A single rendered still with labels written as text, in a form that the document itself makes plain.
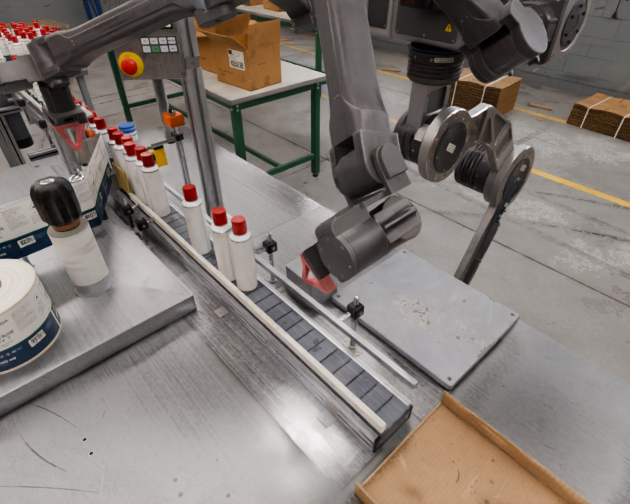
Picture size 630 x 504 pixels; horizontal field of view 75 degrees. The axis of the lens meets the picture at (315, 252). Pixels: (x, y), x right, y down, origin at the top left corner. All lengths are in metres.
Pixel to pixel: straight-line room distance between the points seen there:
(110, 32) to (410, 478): 0.95
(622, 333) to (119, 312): 2.29
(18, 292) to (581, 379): 1.18
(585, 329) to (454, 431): 1.69
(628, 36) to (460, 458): 5.48
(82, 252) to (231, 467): 0.58
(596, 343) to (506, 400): 1.52
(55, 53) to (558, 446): 1.20
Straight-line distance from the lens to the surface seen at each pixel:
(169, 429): 0.92
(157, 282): 1.13
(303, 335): 0.94
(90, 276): 1.12
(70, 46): 0.96
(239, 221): 0.93
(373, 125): 0.50
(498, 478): 0.89
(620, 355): 2.48
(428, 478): 0.85
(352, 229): 0.46
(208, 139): 1.27
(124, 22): 0.89
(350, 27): 0.56
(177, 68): 1.20
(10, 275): 1.07
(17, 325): 1.01
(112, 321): 1.07
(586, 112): 5.01
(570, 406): 1.04
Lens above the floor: 1.60
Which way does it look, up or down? 39 degrees down
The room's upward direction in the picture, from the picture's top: straight up
